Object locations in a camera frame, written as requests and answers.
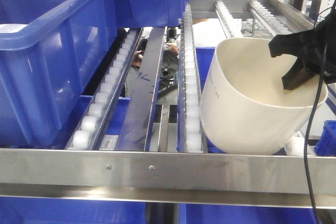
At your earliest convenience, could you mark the white plastic bin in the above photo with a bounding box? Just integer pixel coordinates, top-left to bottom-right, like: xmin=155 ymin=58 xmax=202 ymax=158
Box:
xmin=200 ymin=37 xmax=328 ymax=155

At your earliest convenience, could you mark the stainless steel shelf rack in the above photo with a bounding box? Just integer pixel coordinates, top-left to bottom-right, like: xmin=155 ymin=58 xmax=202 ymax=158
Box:
xmin=0 ymin=0 xmax=336 ymax=224

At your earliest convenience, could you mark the blue crate front left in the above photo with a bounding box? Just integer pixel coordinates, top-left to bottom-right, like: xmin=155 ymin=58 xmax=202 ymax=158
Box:
xmin=1 ymin=0 xmax=117 ymax=146

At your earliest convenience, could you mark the white roller track far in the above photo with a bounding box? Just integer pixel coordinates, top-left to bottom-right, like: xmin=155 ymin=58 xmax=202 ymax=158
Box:
xmin=215 ymin=1 xmax=243 ymax=38

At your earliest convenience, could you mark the person in white shirt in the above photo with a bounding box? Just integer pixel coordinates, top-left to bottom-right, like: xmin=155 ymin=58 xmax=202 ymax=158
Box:
xmin=164 ymin=0 xmax=244 ymax=59

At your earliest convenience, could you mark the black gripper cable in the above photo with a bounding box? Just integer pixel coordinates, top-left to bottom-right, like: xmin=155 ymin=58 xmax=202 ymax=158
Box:
xmin=303 ymin=5 xmax=336 ymax=224

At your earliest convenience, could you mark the white roller track left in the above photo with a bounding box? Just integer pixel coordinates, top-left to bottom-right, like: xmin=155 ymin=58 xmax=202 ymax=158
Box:
xmin=65 ymin=28 xmax=143 ymax=151

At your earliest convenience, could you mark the steel divider rail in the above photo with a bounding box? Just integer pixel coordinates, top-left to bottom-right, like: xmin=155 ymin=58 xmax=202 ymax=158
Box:
xmin=116 ymin=27 xmax=166 ymax=152

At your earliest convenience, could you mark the white roller track middle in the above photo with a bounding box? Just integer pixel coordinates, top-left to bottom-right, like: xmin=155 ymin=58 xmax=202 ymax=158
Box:
xmin=177 ymin=4 xmax=208 ymax=153

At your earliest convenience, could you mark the small blue basket right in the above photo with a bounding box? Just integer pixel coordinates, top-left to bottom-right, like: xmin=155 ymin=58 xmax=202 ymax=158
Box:
xmin=314 ymin=120 xmax=335 ymax=156

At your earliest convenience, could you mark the white roller track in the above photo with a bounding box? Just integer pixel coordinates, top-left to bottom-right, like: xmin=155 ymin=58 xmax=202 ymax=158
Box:
xmin=65 ymin=28 xmax=143 ymax=151
xmin=177 ymin=4 xmax=208 ymax=153
xmin=215 ymin=1 xmax=243 ymax=38

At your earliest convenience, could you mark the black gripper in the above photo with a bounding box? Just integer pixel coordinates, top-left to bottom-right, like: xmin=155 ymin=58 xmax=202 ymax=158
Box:
xmin=268 ymin=10 xmax=335 ymax=90

